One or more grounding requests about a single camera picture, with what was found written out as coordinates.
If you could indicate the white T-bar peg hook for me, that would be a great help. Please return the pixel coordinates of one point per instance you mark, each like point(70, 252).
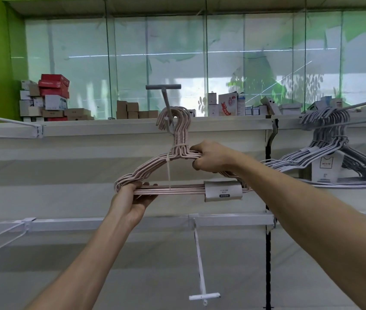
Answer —
point(199, 255)

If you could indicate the stack of red white boxes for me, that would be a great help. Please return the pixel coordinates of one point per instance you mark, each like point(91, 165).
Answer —
point(53, 88)

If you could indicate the person's left forearm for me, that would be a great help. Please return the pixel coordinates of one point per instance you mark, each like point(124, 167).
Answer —
point(83, 271)

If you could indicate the white display rack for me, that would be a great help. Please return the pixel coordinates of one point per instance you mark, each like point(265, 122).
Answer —
point(73, 164)

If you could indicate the small white printed box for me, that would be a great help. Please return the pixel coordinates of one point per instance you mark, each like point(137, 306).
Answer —
point(192, 113)

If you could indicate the person's right hand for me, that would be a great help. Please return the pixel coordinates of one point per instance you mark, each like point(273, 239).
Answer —
point(217, 156)

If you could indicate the grey T-bar peg hook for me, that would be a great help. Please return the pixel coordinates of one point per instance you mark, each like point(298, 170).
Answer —
point(165, 96)

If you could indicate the person's left hand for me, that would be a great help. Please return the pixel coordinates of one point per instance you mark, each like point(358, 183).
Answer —
point(129, 203)

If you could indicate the white box with red print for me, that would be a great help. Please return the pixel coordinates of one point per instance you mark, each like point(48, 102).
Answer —
point(228, 104)

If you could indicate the grey hanger bundle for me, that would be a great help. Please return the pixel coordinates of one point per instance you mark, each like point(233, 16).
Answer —
point(325, 169)
point(364, 167)
point(309, 151)

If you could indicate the person's right forearm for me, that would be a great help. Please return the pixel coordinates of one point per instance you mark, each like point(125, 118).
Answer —
point(315, 222)

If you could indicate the rose gold metal hanger bundle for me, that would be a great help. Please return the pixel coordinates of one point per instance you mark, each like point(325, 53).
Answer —
point(223, 192)

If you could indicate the group of small brown cartons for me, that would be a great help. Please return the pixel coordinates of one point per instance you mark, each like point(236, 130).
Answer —
point(131, 108)

